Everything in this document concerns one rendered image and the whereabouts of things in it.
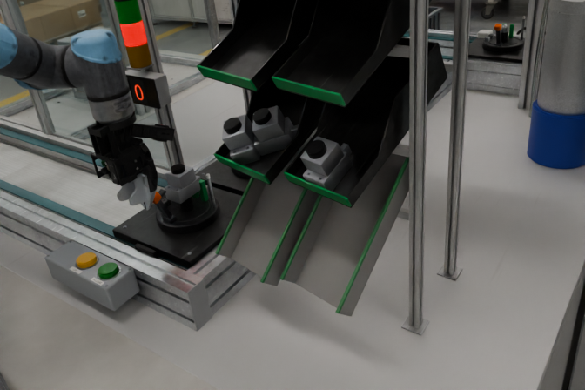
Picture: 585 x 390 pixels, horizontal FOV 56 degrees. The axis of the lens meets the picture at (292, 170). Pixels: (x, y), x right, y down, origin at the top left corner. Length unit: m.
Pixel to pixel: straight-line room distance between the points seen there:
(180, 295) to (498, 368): 0.58
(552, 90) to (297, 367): 0.93
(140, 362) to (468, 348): 0.60
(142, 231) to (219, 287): 0.23
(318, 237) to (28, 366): 0.60
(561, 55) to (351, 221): 0.76
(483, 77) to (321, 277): 1.26
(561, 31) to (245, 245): 0.90
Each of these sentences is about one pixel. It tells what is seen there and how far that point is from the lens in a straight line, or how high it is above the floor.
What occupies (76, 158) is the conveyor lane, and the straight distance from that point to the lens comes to 1.73.
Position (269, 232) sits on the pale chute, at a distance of 1.03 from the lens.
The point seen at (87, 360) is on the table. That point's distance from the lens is 1.17.
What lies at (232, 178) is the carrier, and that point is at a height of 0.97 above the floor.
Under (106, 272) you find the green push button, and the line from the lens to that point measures 1.17.
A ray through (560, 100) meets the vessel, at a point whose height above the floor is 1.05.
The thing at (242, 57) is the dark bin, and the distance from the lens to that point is 0.91.
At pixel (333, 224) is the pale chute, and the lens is 0.98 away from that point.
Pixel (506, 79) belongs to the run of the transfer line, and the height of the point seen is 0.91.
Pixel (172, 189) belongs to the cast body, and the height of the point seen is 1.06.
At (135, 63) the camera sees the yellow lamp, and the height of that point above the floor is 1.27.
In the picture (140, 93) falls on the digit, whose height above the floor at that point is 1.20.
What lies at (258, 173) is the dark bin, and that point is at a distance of 0.89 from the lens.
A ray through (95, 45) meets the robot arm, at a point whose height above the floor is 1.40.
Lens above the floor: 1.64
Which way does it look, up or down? 29 degrees down
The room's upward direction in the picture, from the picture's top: 7 degrees counter-clockwise
